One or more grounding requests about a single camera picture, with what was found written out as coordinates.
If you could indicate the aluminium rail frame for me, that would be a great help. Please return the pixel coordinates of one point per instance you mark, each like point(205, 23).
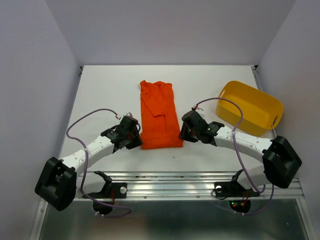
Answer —
point(168, 190)

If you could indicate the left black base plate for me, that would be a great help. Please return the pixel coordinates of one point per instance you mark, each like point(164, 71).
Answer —
point(117, 191)

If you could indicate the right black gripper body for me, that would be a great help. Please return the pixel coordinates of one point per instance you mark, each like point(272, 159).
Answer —
point(196, 133)

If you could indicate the yellow plastic basket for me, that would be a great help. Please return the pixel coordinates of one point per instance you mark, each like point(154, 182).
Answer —
point(261, 111)

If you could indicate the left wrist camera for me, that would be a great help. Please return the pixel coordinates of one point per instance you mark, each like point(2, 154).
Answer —
point(128, 114)

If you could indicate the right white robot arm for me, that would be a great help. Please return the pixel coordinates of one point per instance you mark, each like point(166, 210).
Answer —
point(279, 161)

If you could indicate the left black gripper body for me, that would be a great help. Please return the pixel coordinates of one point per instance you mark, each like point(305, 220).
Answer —
point(130, 136)

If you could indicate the orange t shirt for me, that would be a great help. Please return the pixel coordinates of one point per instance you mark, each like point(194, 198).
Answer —
point(160, 126)

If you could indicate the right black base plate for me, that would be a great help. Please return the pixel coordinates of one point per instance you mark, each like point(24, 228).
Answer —
point(225, 191)

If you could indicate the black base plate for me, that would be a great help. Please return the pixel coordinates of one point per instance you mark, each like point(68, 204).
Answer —
point(225, 191)
point(117, 191)

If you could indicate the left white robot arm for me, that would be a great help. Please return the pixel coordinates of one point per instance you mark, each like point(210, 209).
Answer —
point(63, 180)

